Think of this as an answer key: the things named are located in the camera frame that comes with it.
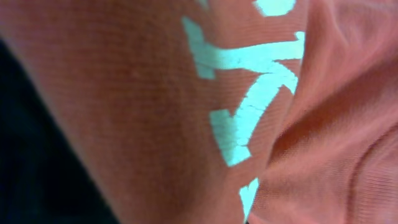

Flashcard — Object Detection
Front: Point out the orange FRAM t-shirt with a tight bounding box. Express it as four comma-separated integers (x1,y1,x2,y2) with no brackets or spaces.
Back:
1,0,397,223

